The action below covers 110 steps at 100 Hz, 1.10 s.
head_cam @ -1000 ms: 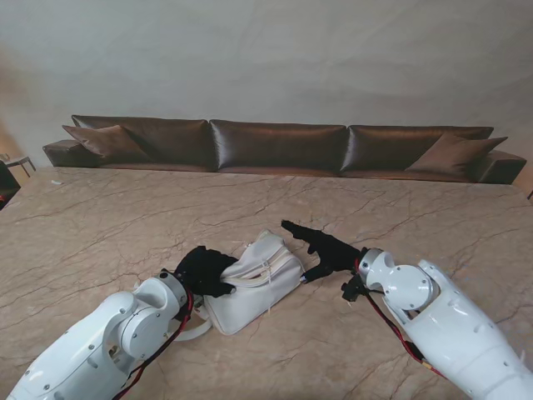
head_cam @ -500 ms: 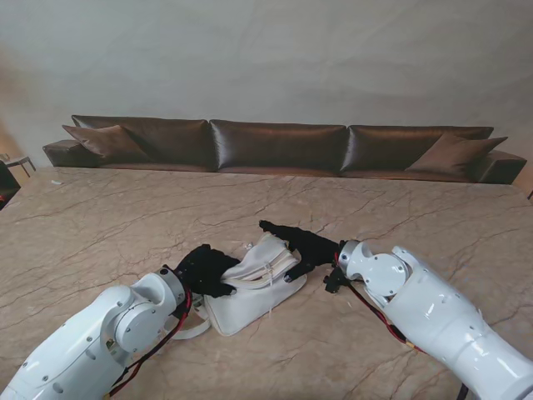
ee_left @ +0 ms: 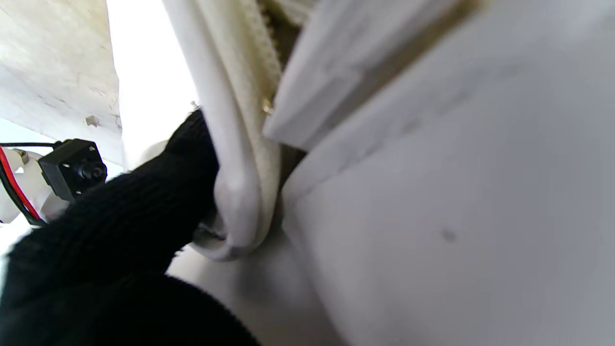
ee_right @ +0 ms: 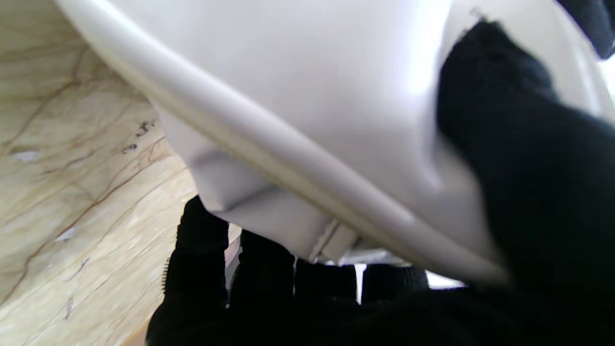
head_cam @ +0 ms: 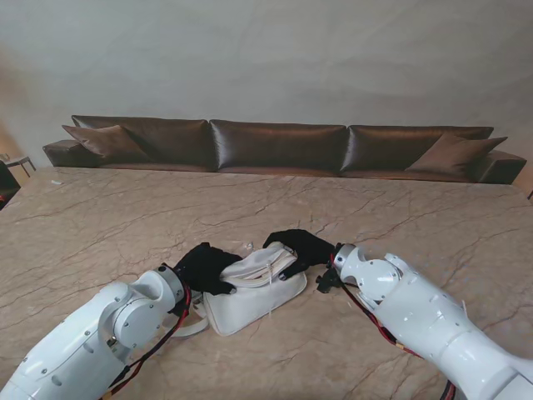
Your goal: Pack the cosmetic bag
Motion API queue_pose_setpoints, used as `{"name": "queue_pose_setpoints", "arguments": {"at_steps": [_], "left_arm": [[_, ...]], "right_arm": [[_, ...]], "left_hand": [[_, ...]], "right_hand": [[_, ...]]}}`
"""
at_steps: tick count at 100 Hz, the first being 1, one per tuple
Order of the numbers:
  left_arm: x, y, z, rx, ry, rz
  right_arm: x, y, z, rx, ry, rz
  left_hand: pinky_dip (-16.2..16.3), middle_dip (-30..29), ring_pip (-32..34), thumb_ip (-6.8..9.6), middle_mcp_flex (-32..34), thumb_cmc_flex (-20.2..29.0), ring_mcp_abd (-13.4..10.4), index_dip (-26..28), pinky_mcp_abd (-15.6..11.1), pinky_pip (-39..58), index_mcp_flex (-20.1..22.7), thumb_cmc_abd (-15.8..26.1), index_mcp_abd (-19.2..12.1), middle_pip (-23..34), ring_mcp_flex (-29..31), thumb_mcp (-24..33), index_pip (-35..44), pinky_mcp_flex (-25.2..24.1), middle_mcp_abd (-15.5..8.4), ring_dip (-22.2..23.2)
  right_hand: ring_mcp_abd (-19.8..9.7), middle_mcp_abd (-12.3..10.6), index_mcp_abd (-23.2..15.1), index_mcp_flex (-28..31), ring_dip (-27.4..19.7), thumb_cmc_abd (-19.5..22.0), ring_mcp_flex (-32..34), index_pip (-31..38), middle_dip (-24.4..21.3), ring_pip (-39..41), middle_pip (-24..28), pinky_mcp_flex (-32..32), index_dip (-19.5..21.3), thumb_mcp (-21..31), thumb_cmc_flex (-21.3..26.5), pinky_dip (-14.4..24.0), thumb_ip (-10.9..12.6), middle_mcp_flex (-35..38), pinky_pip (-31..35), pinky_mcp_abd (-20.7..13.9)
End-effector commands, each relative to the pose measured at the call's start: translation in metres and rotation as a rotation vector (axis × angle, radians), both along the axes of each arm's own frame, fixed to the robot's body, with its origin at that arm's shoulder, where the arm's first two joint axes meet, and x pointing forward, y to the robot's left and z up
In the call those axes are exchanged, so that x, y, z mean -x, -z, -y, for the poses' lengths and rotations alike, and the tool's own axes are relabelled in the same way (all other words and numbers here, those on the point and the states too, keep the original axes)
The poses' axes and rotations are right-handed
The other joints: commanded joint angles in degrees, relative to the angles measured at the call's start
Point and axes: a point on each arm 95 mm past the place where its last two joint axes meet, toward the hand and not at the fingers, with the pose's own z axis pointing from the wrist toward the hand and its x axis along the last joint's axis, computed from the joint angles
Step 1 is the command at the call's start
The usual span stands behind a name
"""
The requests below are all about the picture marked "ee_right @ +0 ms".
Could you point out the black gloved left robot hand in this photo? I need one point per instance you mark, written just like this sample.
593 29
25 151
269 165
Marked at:
593 21

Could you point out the cream fabric cosmetics bag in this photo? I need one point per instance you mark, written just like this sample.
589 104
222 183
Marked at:
312 96

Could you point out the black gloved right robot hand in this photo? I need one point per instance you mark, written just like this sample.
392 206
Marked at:
538 192

